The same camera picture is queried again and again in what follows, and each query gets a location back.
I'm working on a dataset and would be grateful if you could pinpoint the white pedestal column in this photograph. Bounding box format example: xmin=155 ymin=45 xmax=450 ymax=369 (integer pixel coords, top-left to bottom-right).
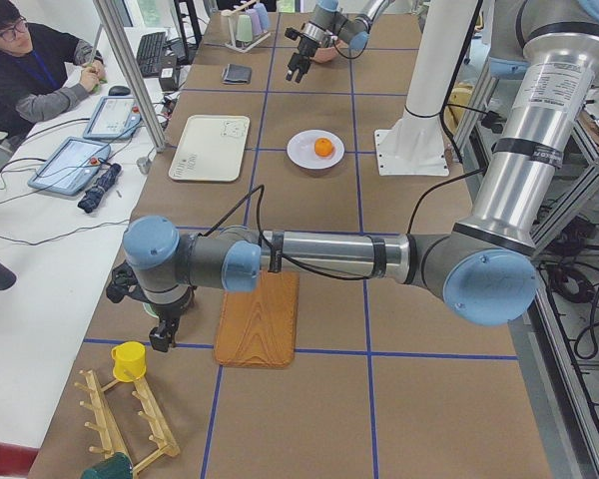
xmin=402 ymin=0 xmax=480 ymax=133

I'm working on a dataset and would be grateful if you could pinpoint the small metal cylinder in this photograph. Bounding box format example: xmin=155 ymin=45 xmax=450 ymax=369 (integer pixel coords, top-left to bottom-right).
xmin=136 ymin=157 xmax=151 ymax=175

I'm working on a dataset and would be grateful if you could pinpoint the black computer mouse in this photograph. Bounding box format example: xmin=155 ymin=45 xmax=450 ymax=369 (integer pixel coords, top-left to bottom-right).
xmin=108 ymin=86 xmax=131 ymax=96

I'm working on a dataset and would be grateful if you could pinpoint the white wire cup rack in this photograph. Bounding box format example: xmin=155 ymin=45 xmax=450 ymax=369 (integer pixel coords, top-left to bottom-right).
xmin=224 ymin=31 xmax=272 ymax=53

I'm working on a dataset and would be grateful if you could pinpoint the black keyboard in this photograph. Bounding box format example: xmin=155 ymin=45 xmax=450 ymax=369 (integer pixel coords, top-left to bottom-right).
xmin=136 ymin=31 xmax=167 ymax=78

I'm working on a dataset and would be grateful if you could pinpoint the far teach pendant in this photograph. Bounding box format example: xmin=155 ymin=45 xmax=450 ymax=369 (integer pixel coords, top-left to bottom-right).
xmin=83 ymin=96 xmax=142 ymax=141

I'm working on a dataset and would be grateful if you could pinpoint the white round plate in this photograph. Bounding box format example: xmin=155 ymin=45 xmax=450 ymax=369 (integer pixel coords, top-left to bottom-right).
xmin=287 ymin=130 xmax=344 ymax=171

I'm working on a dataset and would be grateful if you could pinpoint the green cup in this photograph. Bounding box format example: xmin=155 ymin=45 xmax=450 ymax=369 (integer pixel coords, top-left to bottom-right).
xmin=236 ymin=14 xmax=254 ymax=44

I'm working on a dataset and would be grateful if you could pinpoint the blue cup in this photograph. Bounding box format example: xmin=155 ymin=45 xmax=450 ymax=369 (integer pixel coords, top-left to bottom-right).
xmin=254 ymin=3 xmax=271 ymax=31

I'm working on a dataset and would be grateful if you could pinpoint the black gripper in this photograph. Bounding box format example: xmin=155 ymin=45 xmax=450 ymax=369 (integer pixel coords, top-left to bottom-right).
xmin=286 ymin=37 xmax=319 ymax=84
xmin=146 ymin=293 xmax=195 ymax=352

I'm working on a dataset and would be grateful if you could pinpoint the yellow mug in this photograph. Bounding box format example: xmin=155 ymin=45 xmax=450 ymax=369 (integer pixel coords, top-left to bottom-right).
xmin=111 ymin=341 xmax=147 ymax=382

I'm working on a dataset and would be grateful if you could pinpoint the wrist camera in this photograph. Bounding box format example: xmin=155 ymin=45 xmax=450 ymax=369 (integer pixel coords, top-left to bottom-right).
xmin=285 ymin=27 xmax=302 ymax=41
xmin=106 ymin=262 xmax=147 ymax=303

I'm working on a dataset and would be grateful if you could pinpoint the grey folded cloth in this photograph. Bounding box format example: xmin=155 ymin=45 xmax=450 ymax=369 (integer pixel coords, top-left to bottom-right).
xmin=222 ymin=64 xmax=252 ymax=85

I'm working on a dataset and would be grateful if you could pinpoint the teach pendant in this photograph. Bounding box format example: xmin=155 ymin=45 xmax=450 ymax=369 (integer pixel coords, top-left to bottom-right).
xmin=27 ymin=137 xmax=111 ymax=197
xmin=83 ymin=96 xmax=142 ymax=141

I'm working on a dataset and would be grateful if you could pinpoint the seated person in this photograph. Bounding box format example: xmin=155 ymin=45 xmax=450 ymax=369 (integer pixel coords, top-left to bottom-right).
xmin=0 ymin=1 xmax=106 ymax=142

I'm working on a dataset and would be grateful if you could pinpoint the green bowl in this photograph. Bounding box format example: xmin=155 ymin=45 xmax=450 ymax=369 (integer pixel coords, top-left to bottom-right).
xmin=143 ymin=303 xmax=159 ymax=318

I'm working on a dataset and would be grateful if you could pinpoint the white pedestal base plate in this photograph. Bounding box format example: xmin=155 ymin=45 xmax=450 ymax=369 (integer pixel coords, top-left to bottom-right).
xmin=374 ymin=127 xmax=449 ymax=177

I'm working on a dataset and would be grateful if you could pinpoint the pink bowl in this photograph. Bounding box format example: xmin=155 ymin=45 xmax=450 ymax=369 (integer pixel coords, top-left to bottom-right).
xmin=311 ymin=43 xmax=338 ymax=64

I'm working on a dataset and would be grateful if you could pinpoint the near teach pendant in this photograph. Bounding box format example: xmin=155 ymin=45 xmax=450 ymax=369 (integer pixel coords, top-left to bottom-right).
xmin=27 ymin=137 xmax=111 ymax=197

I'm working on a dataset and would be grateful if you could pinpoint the cream bear tray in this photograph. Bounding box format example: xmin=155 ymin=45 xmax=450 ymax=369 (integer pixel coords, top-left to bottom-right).
xmin=169 ymin=115 xmax=251 ymax=183

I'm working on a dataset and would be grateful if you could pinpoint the dark green mug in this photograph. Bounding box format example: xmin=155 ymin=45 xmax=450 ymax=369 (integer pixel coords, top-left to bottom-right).
xmin=80 ymin=452 xmax=134 ymax=479

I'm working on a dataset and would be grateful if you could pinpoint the wooden cutting board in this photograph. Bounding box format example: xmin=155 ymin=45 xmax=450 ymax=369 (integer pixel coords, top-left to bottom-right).
xmin=214 ymin=272 xmax=300 ymax=369

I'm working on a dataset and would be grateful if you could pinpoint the orange fruit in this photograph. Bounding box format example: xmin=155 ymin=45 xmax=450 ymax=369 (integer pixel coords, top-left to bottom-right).
xmin=313 ymin=137 xmax=334 ymax=158

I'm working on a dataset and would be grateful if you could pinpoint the wooden mug rack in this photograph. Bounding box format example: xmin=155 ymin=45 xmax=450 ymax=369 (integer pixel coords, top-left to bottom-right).
xmin=74 ymin=369 xmax=181 ymax=478

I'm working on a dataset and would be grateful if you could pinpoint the purple cup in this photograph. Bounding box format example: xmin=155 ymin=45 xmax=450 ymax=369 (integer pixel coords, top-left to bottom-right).
xmin=246 ymin=8 xmax=263 ymax=36

